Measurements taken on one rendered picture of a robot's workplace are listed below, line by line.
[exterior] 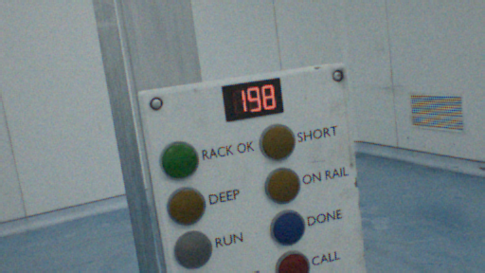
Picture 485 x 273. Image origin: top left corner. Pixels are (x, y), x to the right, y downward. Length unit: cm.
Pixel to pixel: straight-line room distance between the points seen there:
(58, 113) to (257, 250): 376
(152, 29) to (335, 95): 16
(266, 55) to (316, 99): 421
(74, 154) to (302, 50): 225
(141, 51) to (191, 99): 8
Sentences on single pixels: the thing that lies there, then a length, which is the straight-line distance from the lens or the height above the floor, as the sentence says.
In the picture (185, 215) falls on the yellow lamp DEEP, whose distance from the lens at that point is 39.
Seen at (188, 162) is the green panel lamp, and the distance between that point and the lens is 38.
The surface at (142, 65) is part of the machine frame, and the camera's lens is 44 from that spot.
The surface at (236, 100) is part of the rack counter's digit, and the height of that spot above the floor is 107.
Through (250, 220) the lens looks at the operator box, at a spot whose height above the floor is 97.
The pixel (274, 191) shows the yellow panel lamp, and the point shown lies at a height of 99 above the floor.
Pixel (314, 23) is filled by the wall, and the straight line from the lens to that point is 490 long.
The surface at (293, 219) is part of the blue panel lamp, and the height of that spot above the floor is 97.
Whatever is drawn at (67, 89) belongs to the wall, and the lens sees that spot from 413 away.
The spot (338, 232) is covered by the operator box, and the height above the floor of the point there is 94.
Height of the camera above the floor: 110
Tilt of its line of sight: 10 degrees down
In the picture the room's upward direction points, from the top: 8 degrees counter-clockwise
